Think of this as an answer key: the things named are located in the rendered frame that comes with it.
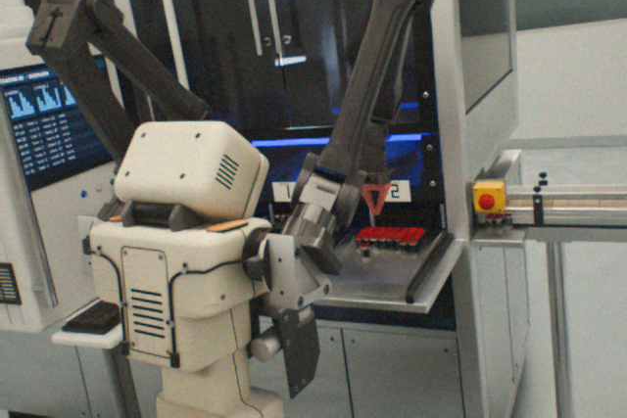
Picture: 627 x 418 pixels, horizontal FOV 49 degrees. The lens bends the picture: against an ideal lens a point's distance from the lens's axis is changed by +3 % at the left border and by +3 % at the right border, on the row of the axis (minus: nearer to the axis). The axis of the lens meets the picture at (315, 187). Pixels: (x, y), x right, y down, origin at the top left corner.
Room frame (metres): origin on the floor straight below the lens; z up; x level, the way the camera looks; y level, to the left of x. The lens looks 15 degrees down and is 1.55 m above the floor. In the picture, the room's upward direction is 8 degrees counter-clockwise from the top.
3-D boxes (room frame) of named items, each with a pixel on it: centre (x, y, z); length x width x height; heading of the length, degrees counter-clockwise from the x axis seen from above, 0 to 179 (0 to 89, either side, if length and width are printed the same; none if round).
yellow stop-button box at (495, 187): (1.71, -0.45, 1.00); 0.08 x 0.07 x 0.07; 154
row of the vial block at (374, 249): (1.69, -0.17, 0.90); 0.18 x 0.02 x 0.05; 64
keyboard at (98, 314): (1.80, 0.56, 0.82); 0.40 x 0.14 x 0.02; 154
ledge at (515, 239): (1.74, -0.49, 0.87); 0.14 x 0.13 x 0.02; 154
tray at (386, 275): (1.61, -0.13, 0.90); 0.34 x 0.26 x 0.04; 154
